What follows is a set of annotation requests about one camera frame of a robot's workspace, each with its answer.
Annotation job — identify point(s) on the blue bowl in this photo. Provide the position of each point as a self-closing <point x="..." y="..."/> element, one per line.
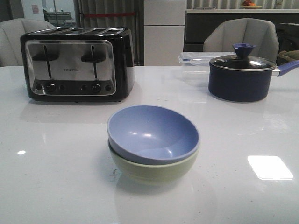
<point x="152" y="135"/>

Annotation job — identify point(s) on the light green bowl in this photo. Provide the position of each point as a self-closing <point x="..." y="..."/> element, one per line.
<point x="155" y="175"/>

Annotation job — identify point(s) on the clear plastic food container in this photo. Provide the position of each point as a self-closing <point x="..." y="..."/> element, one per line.
<point x="195" y="66"/>

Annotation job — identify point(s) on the black and steel toaster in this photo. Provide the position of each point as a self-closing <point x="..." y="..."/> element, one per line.
<point x="78" y="65"/>

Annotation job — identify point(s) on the white cabinet column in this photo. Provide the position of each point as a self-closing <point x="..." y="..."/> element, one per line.
<point x="164" y="26"/>

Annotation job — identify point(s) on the dark blue saucepan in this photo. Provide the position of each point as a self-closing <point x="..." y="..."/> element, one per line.
<point x="244" y="86"/>

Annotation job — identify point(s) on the glass lid with blue knob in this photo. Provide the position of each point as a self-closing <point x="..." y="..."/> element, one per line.
<point x="242" y="60"/>

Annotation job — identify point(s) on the flat tray on counter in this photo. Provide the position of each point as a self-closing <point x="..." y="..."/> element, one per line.
<point x="206" y="8"/>

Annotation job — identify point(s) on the grey upholstered chair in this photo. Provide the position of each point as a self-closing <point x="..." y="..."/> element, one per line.
<point x="258" y="32"/>

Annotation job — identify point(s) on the plate of fruit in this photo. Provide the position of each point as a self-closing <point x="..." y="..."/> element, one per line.
<point x="248" y="4"/>

